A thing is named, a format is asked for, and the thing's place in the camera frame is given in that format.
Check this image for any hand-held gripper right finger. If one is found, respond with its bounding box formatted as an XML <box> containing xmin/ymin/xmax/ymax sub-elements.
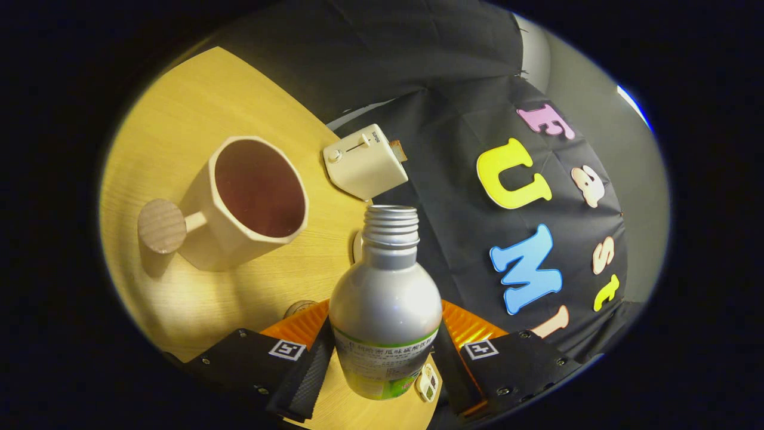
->
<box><xmin>433</xmin><ymin>300</ymin><xmax>583</xmax><ymax>419</ymax></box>

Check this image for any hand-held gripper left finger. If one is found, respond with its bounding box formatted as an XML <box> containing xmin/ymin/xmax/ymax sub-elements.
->
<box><xmin>164</xmin><ymin>300</ymin><xmax>336</xmax><ymax>422</ymax></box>

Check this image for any silver bottle with green label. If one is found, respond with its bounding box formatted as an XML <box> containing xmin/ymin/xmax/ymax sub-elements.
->
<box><xmin>328</xmin><ymin>205</ymin><xmax>443</xmax><ymax>401</ymax></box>

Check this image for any beige cup with wooden handle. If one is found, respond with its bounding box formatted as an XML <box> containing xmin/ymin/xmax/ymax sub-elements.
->
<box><xmin>137</xmin><ymin>136</ymin><xmax>310</xmax><ymax>272</ymax></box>

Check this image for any white divided dish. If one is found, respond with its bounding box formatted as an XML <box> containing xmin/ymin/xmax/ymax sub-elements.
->
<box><xmin>416</xmin><ymin>363</ymin><xmax>439</xmax><ymax>402</ymax></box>

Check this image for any white toaster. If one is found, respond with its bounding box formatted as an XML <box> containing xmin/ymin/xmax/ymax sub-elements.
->
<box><xmin>323</xmin><ymin>124</ymin><xmax>409</xmax><ymax>202</ymax></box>

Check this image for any wooden table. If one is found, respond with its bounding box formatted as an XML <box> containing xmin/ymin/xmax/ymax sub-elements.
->
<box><xmin>100</xmin><ymin>47</ymin><xmax>442</xmax><ymax>430</ymax></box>

